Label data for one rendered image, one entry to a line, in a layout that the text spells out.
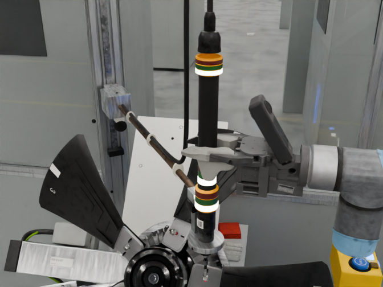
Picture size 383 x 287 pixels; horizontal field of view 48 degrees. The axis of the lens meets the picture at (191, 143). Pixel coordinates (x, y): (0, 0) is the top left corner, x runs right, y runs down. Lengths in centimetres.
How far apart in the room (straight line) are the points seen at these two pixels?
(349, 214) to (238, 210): 92
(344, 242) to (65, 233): 68
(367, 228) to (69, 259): 68
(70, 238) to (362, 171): 73
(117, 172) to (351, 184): 95
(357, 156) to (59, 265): 73
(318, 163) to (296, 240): 103
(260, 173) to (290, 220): 96
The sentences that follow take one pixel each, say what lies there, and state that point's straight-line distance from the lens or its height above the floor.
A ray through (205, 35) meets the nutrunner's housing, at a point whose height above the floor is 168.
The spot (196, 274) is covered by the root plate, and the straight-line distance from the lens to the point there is 92.
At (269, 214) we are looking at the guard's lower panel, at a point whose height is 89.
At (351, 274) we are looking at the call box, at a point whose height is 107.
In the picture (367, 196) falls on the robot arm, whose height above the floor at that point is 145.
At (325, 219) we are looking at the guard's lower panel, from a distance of 167.
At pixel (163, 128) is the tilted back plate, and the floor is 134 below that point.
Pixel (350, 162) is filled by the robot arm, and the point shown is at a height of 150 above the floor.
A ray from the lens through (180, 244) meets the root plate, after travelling 89.
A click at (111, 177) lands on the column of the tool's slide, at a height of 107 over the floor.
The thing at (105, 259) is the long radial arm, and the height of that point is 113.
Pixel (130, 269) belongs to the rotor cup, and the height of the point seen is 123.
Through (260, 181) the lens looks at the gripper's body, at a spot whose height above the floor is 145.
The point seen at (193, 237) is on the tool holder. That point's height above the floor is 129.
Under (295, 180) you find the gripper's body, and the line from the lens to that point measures 74.
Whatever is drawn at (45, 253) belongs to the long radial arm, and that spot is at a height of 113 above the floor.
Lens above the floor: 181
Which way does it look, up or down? 25 degrees down
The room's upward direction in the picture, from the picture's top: straight up
